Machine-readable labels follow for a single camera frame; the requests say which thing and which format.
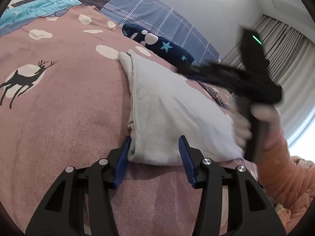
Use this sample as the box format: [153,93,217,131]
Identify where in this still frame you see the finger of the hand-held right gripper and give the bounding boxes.
[176,63,237,89]

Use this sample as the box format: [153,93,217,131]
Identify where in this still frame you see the teal and navy deer quilt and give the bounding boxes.
[0,0,82,37]

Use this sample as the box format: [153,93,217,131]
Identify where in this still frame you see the person's right forearm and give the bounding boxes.
[253,130,315,236]

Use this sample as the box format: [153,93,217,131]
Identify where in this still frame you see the grey long-sleeve shirt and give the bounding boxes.
[118,50,246,166]

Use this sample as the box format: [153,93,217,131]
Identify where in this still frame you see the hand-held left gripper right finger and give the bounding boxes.
[178,135,287,236]

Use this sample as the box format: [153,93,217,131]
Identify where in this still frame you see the grey curtains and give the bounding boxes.
[221,15,315,149]

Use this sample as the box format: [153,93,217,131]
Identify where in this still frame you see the navy star print blanket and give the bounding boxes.
[122,24,195,67]

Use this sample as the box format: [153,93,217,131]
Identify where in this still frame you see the person's right hand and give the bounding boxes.
[232,104,281,151]

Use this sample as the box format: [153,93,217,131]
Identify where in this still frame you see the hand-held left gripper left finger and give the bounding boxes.
[25,136,132,236]

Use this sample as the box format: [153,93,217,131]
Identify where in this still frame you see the folded floral cloth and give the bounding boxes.
[199,79,237,109]

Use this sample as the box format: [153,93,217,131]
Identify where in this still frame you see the blue plaid pillow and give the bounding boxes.
[100,0,222,65]

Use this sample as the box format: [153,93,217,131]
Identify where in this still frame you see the ceiling air vent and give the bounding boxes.
[268,0,311,28]

